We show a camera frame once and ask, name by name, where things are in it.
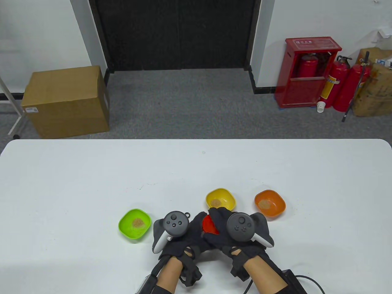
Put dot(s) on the small brown sugar granules heap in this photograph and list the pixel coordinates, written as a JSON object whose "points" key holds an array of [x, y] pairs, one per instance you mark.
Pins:
{"points": [[216, 202], [264, 204]]}

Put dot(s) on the red fire extinguisher cabinet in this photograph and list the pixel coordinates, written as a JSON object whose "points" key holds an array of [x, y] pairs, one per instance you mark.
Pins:
{"points": [[301, 90]]}

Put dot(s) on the worn printed cardboard box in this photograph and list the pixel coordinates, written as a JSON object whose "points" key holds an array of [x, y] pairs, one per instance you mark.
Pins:
{"points": [[373, 92]]}

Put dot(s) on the large brown cardboard box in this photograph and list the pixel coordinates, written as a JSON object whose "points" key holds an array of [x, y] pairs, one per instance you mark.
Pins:
{"points": [[64, 101]]}

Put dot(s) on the tiny brown sugar granules heap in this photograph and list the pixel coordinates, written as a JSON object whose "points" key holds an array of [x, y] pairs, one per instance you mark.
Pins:
{"points": [[138, 223]]}

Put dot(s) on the grey handheld controller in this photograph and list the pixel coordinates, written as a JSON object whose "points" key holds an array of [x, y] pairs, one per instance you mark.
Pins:
{"points": [[240, 227], [176, 224]]}

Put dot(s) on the black forearm sensor box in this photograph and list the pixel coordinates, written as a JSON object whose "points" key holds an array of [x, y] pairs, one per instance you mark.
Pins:
{"points": [[292, 281]]}

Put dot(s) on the yellow plastic dish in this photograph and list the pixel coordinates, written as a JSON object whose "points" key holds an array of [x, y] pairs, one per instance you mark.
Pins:
{"points": [[226, 197]]}

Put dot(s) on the person's right forearm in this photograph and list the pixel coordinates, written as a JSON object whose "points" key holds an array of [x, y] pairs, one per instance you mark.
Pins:
{"points": [[265, 274]]}

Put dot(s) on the white blue packet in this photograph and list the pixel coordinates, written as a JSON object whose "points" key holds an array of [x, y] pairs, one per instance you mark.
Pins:
{"points": [[382, 61]]}

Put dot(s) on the white paper cup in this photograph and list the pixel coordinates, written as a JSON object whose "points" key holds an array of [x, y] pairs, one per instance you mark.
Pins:
{"points": [[320, 107]]}

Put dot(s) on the person's right hand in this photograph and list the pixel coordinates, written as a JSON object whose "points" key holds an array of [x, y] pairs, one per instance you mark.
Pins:
{"points": [[219, 222]]}

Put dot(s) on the green plastic dish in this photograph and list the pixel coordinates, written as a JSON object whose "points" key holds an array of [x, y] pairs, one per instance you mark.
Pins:
{"points": [[130, 231]]}

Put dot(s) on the red jar lid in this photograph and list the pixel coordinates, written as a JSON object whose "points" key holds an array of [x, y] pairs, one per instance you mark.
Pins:
{"points": [[209, 226]]}

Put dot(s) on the person's left forearm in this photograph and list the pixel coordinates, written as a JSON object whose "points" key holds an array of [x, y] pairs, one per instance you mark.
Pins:
{"points": [[170, 274]]}

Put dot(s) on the white crumpled plastic sheet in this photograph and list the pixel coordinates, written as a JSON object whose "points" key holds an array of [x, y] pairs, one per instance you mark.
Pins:
{"points": [[382, 33]]}

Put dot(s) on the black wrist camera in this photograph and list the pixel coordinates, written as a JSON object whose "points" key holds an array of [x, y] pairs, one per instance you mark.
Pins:
{"points": [[191, 274], [239, 269]]}

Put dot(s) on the orange plastic dish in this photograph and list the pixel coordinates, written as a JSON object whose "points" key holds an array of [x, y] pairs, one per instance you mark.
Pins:
{"points": [[275, 202]]}

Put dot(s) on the yellow label red fire extinguisher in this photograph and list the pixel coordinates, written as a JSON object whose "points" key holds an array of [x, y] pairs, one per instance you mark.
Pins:
{"points": [[335, 79]]}

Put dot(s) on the grey forearm sensor box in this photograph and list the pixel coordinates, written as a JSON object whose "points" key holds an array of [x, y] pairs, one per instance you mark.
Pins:
{"points": [[146, 284]]}

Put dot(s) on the white metal stand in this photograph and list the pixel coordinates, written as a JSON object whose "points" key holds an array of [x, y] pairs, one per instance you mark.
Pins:
{"points": [[9, 102]]}

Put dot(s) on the black double door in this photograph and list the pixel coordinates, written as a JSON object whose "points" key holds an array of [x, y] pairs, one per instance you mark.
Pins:
{"points": [[174, 33]]}

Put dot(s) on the person's left hand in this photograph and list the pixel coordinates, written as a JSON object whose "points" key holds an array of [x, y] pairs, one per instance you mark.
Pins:
{"points": [[180, 245]]}

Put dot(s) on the plain small cardboard box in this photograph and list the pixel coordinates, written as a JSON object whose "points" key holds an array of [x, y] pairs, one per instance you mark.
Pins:
{"points": [[372, 52]]}

